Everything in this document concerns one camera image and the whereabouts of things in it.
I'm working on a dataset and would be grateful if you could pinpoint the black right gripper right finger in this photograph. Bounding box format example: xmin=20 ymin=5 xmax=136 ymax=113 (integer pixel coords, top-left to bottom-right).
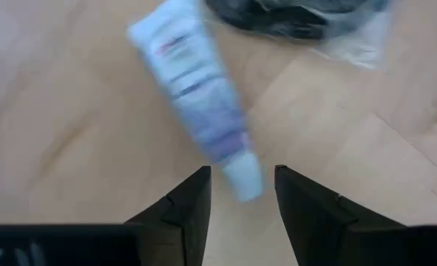
xmin=274 ymin=164 xmax=407 ymax=266

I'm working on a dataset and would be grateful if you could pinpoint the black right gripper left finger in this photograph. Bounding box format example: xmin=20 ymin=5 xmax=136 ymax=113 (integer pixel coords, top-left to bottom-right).
xmin=123 ymin=165 xmax=213 ymax=266

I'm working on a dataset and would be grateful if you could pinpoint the white and lilac tube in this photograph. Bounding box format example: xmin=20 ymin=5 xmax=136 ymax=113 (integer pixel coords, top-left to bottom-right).
xmin=126 ymin=0 xmax=265 ymax=203

